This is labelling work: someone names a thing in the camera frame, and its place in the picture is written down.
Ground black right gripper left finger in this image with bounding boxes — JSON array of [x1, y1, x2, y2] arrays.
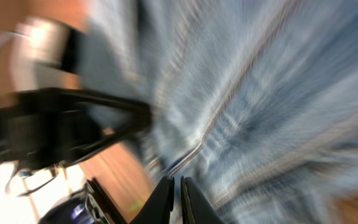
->
[[130, 177, 175, 224]]

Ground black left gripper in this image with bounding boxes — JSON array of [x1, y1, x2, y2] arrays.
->
[[0, 88, 152, 169]]

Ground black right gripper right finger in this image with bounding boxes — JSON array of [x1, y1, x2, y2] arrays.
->
[[180, 177, 223, 224]]

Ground black base rail with clips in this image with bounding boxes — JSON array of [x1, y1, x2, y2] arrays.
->
[[39, 178, 127, 224]]

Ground light blue denim jeans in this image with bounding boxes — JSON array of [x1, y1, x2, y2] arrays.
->
[[78, 0, 358, 223]]

